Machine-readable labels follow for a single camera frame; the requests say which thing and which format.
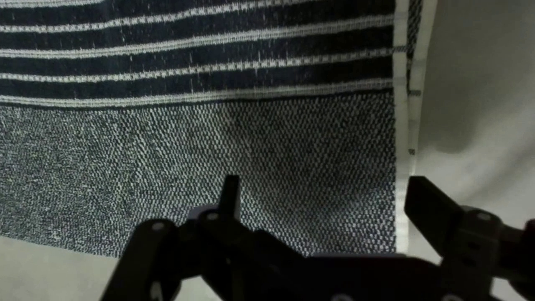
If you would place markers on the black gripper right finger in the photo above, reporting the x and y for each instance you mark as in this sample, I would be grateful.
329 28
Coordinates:
478 252

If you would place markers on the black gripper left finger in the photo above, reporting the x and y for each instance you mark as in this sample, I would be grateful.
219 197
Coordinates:
222 262

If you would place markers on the dark blue striped towel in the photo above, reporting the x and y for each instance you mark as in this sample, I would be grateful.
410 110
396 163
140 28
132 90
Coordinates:
194 140

